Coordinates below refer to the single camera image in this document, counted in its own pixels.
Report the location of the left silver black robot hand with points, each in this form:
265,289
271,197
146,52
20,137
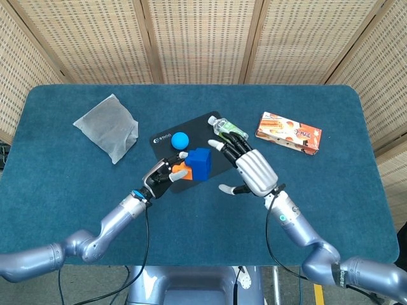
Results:
155,182

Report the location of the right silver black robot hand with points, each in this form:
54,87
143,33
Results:
256,170

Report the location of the orange plastic block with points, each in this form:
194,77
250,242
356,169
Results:
184,170

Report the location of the blue cube block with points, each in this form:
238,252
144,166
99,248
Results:
200,165

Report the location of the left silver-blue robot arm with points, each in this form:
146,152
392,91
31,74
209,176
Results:
111,222

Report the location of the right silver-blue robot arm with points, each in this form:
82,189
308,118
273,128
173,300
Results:
305,232

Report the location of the black mouse pad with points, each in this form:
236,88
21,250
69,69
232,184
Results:
197,130

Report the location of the blue ball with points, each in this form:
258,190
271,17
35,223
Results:
179,139

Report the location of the orange snack box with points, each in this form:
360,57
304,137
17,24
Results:
289,133

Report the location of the clear water bottle green label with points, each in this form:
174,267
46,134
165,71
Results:
227,125

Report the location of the blue felt table cover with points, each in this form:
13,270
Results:
203,222

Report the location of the white translucent pouch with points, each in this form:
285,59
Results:
106,127

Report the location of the silver-blue robot torso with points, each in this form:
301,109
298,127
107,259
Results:
190,286

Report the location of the metal table leg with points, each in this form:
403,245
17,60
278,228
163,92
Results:
275,286

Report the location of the yellow floor tape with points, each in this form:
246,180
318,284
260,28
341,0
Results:
318,294

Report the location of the woven folding screen panel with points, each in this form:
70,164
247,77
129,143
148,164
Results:
203,38
19,79
89,38
311,38
381,95

